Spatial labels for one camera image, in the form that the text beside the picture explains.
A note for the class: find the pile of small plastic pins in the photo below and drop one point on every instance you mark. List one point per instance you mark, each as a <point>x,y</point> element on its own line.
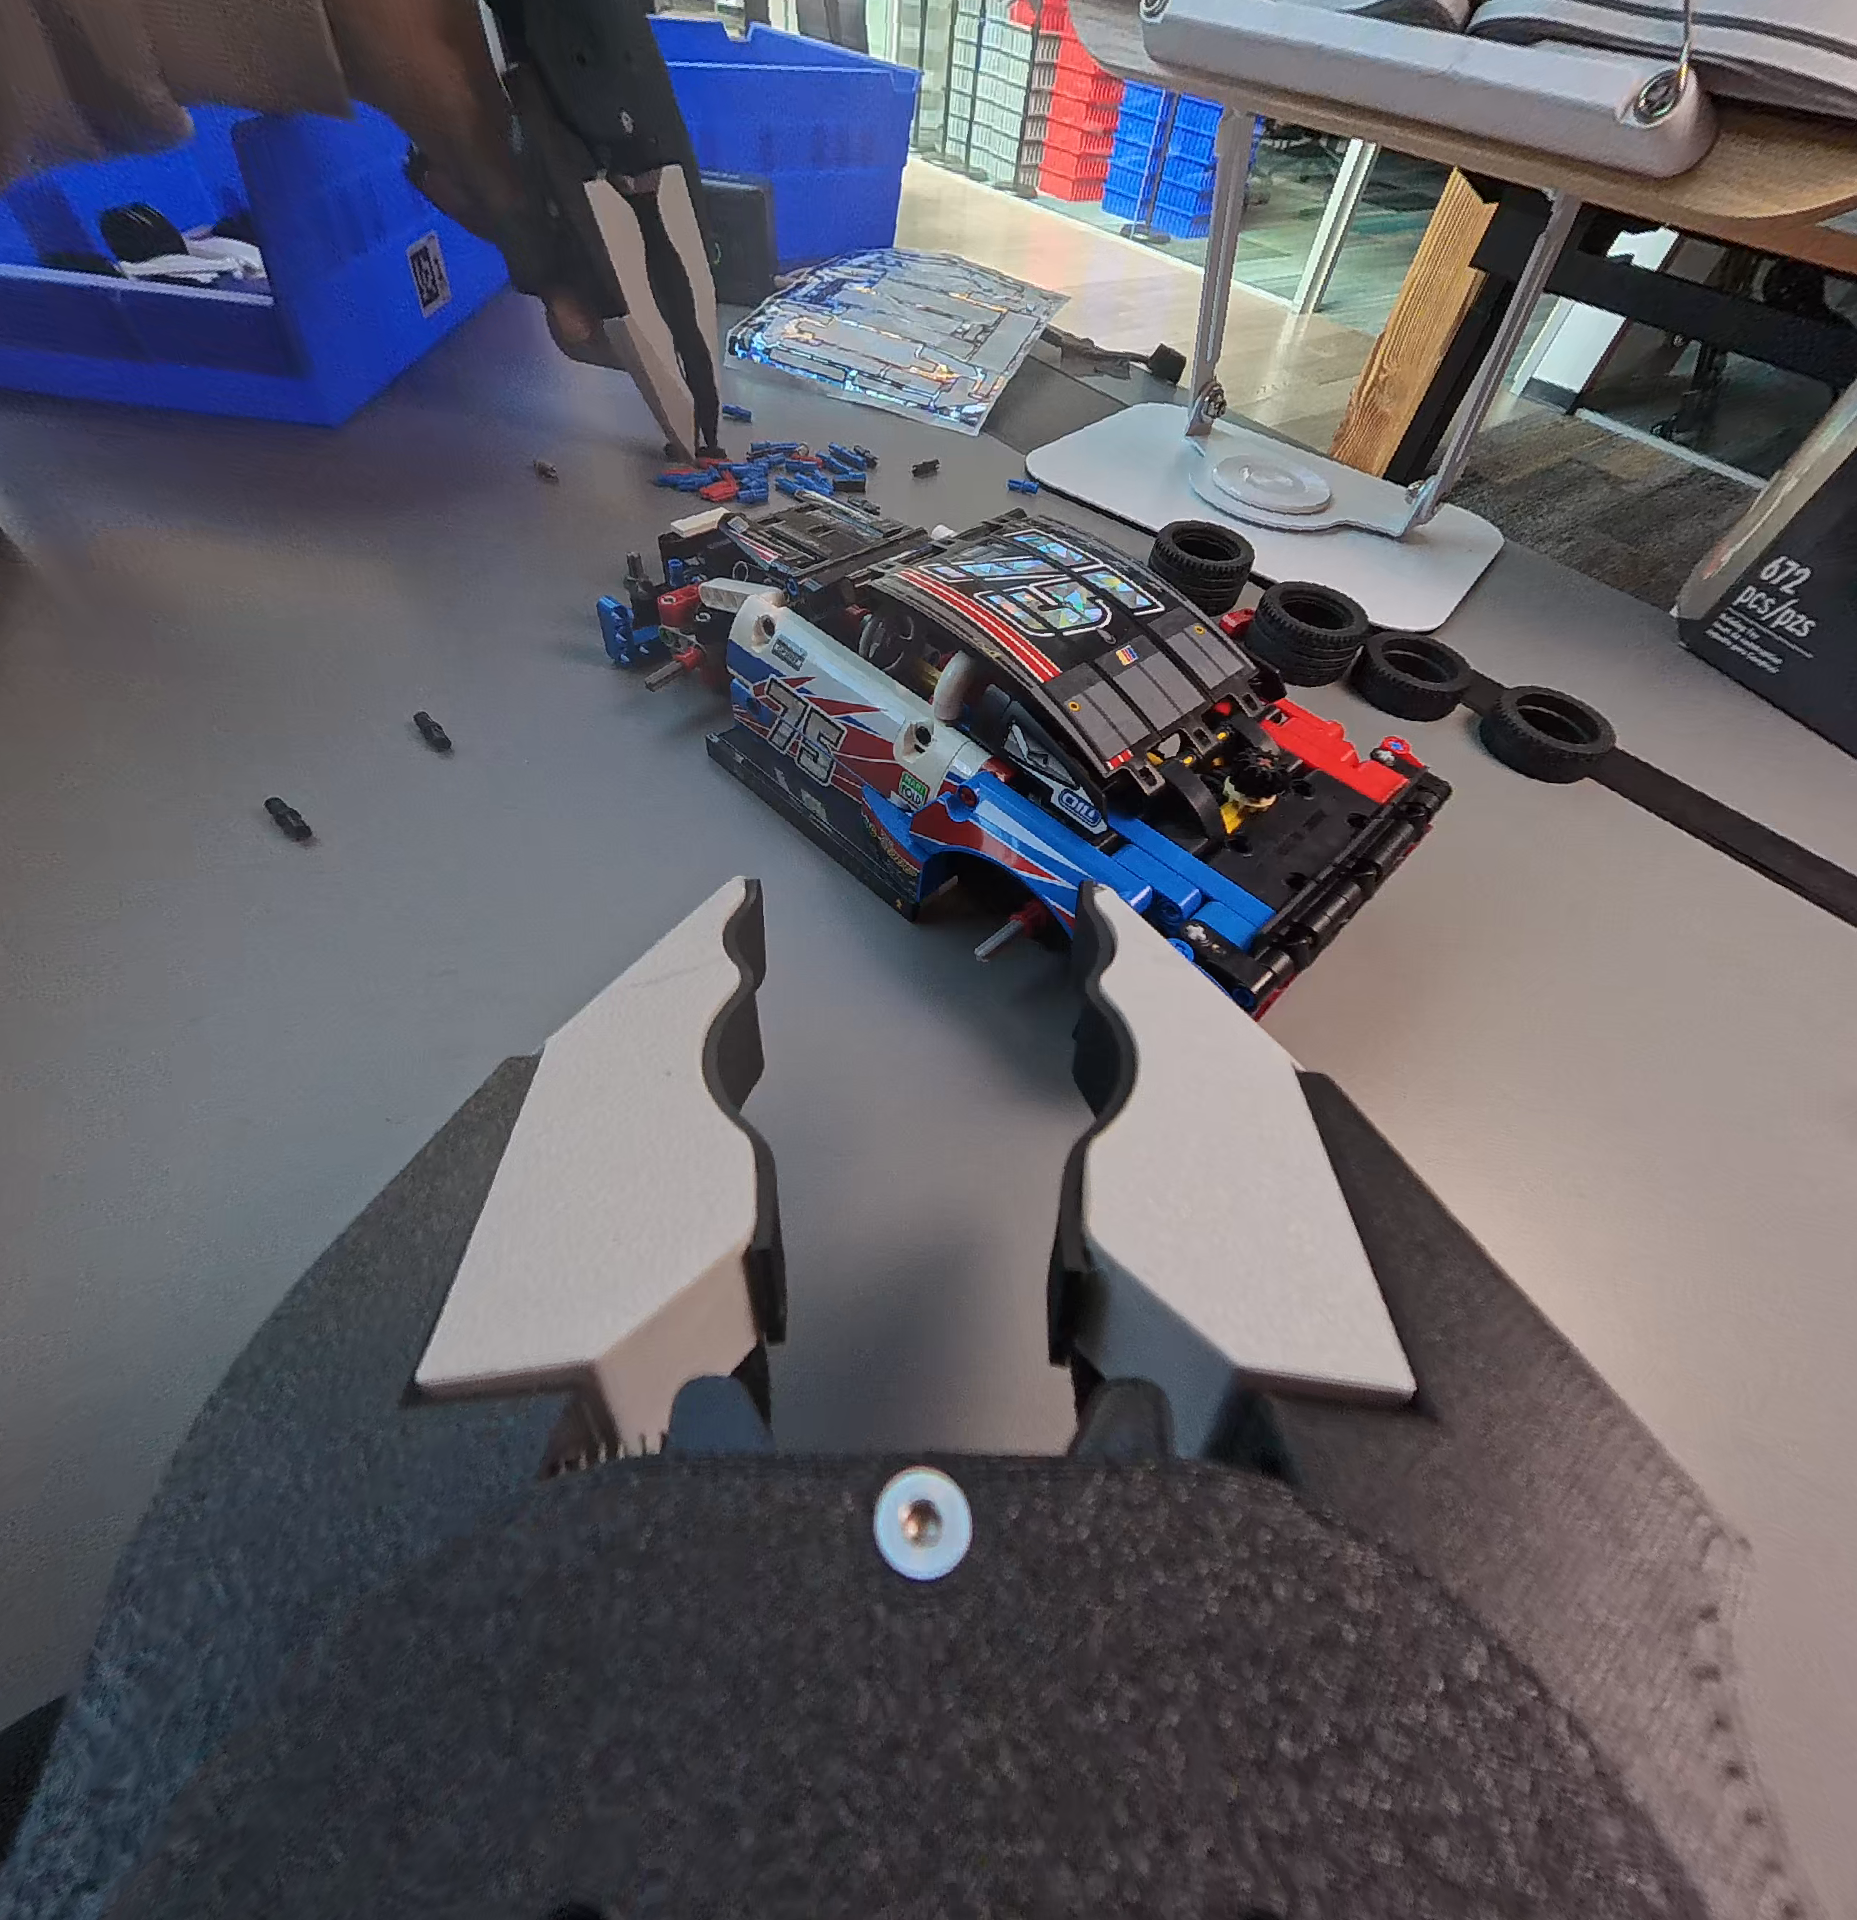
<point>777,471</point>

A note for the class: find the holographic sticker sheet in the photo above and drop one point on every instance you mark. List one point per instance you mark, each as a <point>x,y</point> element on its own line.
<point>900,338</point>

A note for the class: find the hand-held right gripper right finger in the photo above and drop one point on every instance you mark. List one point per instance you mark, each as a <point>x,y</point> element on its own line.
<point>1230,1201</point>

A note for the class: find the black and white bin part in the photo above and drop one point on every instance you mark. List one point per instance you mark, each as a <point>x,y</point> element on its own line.
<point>163,247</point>

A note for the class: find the wooden post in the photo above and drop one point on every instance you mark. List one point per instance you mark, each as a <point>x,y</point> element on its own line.
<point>1417,332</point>

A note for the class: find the toy brick race car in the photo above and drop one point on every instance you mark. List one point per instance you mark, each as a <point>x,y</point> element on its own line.
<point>1048,657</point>

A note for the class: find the grey striped object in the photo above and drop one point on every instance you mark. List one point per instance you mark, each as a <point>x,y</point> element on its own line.
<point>1799,43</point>

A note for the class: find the black toy tire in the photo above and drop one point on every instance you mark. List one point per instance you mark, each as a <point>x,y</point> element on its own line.
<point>1307,636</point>
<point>1200,563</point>
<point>1514,743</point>
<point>1379,691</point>

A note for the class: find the shelf of storage bins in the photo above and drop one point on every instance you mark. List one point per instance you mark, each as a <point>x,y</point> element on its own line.
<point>1080,103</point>

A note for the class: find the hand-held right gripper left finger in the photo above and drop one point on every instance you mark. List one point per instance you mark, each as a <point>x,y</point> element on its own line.
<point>599,1185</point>

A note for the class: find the black box device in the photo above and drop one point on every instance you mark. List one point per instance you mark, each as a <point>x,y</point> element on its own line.
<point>741,240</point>

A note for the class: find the white desk lamp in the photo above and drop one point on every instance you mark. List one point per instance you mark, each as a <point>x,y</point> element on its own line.
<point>1138,464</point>

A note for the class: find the person's left forearm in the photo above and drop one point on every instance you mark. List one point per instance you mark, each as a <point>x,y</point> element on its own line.
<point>120,76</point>

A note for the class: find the black cardboard box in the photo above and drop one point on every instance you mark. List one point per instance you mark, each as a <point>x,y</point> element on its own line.
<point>1799,657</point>

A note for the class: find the small black object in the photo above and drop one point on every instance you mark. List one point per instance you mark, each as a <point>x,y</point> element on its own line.
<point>1124,357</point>

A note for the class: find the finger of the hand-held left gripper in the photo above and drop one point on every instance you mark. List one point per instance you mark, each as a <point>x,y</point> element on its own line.
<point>644,269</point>

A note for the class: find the large blue storage bin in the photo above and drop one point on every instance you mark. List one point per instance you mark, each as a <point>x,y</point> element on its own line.
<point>329,343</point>

